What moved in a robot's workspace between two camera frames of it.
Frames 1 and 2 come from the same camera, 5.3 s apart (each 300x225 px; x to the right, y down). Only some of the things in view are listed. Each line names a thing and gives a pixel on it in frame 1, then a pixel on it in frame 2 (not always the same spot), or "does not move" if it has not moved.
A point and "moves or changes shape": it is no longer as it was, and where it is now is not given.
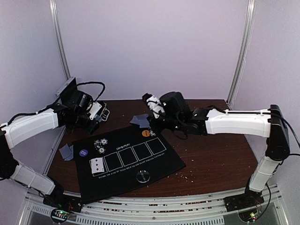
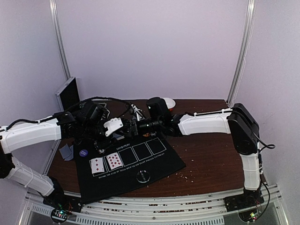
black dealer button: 143,176 does not move
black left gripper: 90,129 -> 107,143
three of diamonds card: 97,165 does not move
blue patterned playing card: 65,151 does not move
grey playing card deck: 97,117 moves or changes shape
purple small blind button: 83,153 does not move
